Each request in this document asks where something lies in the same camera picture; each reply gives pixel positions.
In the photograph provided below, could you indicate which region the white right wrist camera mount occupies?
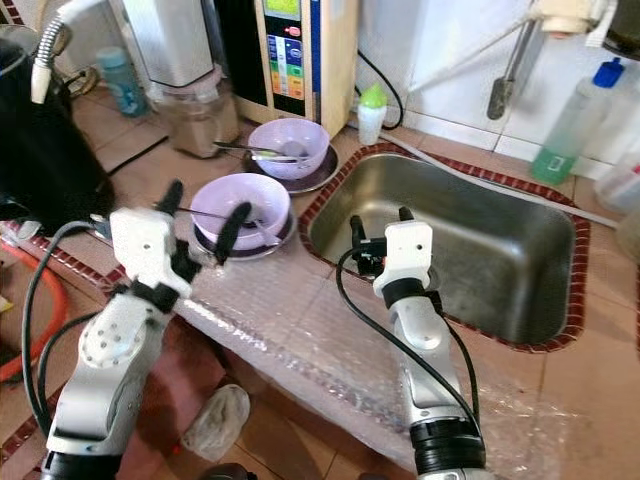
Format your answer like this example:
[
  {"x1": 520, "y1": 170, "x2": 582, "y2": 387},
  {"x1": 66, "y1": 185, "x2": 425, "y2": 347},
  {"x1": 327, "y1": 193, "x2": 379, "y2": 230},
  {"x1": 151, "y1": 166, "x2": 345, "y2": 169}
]
[{"x1": 372, "y1": 220, "x2": 437, "y2": 299}]

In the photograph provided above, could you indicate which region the clear bubble wrap sheet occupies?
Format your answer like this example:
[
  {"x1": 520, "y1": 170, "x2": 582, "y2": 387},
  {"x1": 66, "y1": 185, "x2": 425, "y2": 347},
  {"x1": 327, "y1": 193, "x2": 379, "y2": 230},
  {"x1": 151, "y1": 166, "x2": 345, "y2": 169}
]
[{"x1": 140, "y1": 260, "x2": 640, "y2": 480}]

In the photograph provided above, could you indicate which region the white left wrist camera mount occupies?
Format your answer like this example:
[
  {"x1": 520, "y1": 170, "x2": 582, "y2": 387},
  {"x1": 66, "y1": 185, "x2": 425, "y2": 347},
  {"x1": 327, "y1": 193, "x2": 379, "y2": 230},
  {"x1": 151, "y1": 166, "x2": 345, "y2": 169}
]
[{"x1": 110, "y1": 207, "x2": 196, "y2": 301}]

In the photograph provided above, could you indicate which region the water ionizer with button panel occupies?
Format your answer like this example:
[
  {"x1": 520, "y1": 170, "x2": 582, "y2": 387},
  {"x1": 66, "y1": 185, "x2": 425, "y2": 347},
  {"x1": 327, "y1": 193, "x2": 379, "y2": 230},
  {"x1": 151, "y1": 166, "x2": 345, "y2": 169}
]
[{"x1": 215, "y1": 0, "x2": 361, "y2": 138}]

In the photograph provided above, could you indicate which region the black power cable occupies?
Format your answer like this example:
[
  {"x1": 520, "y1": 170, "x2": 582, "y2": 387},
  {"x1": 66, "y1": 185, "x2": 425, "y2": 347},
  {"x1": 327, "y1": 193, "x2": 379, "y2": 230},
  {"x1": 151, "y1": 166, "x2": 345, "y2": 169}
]
[{"x1": 357, "y1": 50, "x2": 406, "y2": 131}]

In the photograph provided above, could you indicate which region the clear glass jar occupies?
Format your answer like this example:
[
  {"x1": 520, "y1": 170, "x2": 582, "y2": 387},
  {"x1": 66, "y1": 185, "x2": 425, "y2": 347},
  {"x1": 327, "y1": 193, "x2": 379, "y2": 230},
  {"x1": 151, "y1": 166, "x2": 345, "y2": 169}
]
[{"x1": 155, "y1": 80, "x2": 241, "y2": 159}]

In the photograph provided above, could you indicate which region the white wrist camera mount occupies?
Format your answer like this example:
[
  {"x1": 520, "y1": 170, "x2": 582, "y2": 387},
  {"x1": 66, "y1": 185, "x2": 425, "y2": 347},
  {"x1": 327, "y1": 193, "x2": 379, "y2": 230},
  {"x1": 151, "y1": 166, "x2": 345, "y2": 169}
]
[
  {"x1": 110, "y1": 207, "x2": 196, "y2": 301},
  {"x1": 372, "y1": 220, "x2": 437, "y2": 299}
]

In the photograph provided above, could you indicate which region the orange plastic basin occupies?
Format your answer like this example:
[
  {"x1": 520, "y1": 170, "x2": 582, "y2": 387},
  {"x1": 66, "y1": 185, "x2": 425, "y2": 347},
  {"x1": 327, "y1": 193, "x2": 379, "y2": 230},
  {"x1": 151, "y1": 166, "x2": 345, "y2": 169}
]
[{"x1": 0, "y1": 243, "x2": 69, "y2": 383}]

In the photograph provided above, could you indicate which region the metal spoon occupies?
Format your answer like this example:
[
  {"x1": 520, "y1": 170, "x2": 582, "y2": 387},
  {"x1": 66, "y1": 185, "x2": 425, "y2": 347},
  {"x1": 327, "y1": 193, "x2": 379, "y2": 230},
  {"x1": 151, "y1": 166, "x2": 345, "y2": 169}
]
[{"x1": 213, "y1": 142, "x2": 306, "y2": 164}]

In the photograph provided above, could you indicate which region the purple plastic bowl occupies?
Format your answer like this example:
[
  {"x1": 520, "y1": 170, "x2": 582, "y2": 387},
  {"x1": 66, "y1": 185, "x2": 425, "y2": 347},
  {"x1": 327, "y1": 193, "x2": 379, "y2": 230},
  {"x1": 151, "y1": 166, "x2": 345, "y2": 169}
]
[
  {"x1": 190, "y1": 173, "x2": 293, "y2": 251},
  {"x1": 248, "y1": 118, "x2": 331, "y2": 181}
]

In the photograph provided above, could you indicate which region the black electric kettle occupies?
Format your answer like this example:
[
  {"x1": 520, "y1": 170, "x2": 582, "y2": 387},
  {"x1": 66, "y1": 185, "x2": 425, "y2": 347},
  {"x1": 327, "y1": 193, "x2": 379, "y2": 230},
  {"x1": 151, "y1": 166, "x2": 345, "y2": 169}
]
[{"x1": 0, "y1": 25, "x2": 116, "y2": 236}]

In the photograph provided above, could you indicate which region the small teal bottle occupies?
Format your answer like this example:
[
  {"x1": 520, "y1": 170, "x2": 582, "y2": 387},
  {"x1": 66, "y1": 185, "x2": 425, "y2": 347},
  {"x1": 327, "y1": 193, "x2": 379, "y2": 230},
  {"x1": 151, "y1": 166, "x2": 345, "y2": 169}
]
[{"x1": 95, "y1": 48, "x2": 143, "y2": 119}]

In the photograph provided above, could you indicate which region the translucent plastic bottle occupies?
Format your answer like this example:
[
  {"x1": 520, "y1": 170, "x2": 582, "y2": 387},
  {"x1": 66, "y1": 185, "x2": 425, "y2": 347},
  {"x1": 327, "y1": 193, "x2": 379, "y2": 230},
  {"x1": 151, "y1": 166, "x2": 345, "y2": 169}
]
[{"x1": 595, "y1": 130, "x2": 640, "y2": 216}]

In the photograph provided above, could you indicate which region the stainless steel sink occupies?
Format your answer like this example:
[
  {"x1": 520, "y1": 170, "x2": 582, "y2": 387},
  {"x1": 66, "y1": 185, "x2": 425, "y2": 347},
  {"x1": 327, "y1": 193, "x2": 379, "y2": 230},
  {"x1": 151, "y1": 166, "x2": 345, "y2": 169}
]
[{"x1": 300, "y1": 143, "x2": 591, "y2": 353}]

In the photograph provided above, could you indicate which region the white bottle with green cap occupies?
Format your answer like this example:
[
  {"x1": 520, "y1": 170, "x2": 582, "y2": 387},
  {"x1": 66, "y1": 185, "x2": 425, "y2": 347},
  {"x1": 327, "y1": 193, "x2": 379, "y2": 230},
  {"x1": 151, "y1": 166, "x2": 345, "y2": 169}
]
[{"x1": 357, "y1": 84, "x2": 388, "y2": 146}]

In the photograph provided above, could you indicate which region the round steel plate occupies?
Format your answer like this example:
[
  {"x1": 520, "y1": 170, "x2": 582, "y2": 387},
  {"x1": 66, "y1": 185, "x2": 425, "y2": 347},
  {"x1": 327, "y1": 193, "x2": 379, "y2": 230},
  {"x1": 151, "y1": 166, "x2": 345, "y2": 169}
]
[
  {"x1": 230, "y1": 220, "x2": 299, "y2": 261},
  {"x1": 245, "y1": 150, "x2": 339, "y2": 194}
]

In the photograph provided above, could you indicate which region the green dish soap bottle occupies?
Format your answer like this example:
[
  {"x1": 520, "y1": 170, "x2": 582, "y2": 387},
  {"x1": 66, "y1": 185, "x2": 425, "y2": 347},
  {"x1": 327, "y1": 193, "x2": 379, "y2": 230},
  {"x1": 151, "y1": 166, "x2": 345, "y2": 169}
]
[{"x1": 530, "y1": 57, "x2": 626, "y2": 186}]

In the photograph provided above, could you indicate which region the grey crumpled floor cloth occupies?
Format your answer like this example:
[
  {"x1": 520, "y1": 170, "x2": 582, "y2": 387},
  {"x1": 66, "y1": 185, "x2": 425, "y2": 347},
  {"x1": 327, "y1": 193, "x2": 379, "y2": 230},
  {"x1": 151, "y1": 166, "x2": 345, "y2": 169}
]
[{"x1": 182, "y1": 383, "x2": 251, "y2": 463}]

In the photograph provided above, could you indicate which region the thin metal chopstick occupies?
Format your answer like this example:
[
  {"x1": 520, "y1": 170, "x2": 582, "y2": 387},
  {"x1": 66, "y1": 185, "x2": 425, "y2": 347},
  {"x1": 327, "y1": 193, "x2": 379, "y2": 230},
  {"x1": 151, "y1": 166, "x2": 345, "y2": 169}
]
[{"x1": 160, "y1": 205, "x2": 286, "y2": 245}]

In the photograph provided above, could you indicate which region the flexible metal water hose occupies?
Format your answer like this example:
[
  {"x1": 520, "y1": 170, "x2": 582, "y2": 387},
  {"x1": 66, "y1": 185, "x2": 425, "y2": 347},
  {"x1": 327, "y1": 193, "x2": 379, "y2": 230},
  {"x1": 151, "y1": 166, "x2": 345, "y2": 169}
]
[{"x1": 30, "y1": 0, "x2": 106, "y2": 104}]

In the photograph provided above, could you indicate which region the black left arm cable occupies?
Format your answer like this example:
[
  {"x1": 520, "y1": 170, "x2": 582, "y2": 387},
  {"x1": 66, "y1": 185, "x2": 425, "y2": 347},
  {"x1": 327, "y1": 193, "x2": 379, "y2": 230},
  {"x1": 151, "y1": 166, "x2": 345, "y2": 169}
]
[{"x1": 21, "y1": 222, "x2": 123, "y2": 443}]

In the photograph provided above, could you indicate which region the white water tube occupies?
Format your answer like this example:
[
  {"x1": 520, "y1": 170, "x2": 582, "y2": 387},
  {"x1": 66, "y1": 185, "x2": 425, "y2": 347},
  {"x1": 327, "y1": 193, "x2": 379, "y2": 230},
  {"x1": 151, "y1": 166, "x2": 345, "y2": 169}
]
[{"x1": 405, "y1": 15, "x2": 536, "y2": 96}]

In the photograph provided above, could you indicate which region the cream faucet head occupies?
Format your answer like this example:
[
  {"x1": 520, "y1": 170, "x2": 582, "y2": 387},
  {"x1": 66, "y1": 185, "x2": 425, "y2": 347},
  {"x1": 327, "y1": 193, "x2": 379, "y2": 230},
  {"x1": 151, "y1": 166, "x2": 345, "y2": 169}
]
[{"x1": 530, "y1": 0, "x2": 616, "y2": 39}]

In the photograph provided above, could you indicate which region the steel faucet pipe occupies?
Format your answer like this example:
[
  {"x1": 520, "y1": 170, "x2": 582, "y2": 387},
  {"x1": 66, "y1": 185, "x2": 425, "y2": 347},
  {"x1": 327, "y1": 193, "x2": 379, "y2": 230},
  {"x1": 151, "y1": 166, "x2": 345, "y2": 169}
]
[{"x1": 488, "y1": 0, "x2": 543, "y2": 121}]

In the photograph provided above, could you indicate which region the steel filter canister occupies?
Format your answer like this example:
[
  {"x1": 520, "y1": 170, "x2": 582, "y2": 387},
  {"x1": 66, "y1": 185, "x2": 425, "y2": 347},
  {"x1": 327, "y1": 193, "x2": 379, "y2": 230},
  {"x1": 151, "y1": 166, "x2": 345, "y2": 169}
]
[{"x1": 125, "y1": 0, "x2": 216, "y2": 93}]

